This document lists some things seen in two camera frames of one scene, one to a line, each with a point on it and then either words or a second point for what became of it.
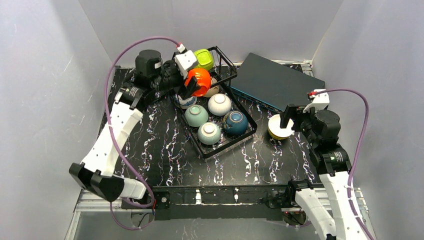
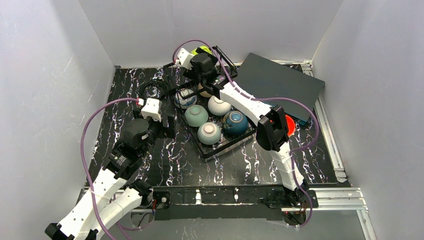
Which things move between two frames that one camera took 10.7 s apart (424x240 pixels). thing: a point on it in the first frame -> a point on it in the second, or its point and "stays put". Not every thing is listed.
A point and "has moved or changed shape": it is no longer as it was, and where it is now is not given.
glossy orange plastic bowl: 203,78 has moved or changed shape
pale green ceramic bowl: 196,115 stays put
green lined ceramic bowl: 209,133 stays put
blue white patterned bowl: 184,104 stays put
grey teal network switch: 272,85 stays put
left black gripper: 180,85 -> 168,125
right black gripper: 297,113 -> 191,71
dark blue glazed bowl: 235,122 stays put
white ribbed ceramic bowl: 219,104 stays put
